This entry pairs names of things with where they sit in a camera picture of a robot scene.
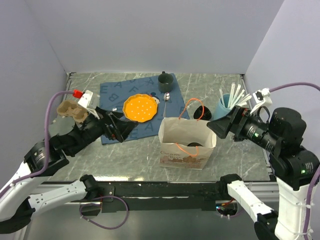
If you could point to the clear plastic dome lid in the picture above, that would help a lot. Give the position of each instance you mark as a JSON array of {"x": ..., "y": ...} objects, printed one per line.
[{"x": 244, "y": 145}]

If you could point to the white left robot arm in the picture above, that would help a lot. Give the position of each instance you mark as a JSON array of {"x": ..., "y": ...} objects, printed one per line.
[{"x": 18, "y": 206}]

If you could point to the cream paper gift bag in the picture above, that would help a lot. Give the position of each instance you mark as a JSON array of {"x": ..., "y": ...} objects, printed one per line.
[{"x": 175, "y": 133}]

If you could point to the dark green mug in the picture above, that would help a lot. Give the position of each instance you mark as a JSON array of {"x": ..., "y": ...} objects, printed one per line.
[{"x": 165, "y": 82}]

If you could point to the orange dotted plate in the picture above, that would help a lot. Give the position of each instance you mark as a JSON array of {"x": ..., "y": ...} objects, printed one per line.
[{"x": 140, "y": 108}]

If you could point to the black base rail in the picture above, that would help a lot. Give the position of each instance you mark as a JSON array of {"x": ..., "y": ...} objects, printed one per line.
[{"x": 161, "y": 195}]

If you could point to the light blue straw cup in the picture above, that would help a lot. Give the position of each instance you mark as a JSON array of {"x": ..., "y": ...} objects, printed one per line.
[{"x": 221, "y": 111}]

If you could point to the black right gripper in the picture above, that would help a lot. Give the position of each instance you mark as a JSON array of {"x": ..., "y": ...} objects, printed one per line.
[{"x": 234, "y": 121}]

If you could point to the bear figure coaster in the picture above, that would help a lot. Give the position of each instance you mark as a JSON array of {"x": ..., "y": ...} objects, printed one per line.
[{"x": 156, "y": 99}]

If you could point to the blue letter placemat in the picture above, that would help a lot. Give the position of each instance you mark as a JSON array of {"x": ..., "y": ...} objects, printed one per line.
[{"x": 114, "y": 94}]

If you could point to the white wrapped straw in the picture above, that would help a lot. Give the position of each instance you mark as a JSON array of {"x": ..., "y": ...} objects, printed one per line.
[
  {"x": 233, "y": 93},
  {"x": 244, "y": 99},
  {"x": 222, "y": 98}
]

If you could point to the silver spoon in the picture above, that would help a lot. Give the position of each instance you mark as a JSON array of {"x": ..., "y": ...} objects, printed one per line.
[{"x": 166, "y": 98}]

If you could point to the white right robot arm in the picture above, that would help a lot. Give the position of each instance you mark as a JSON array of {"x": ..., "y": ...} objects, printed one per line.
[{"x": 296, "y": 169}]

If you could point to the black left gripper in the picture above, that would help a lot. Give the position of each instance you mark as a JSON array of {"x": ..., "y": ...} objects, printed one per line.
[{"x": 121, "y": 129}]

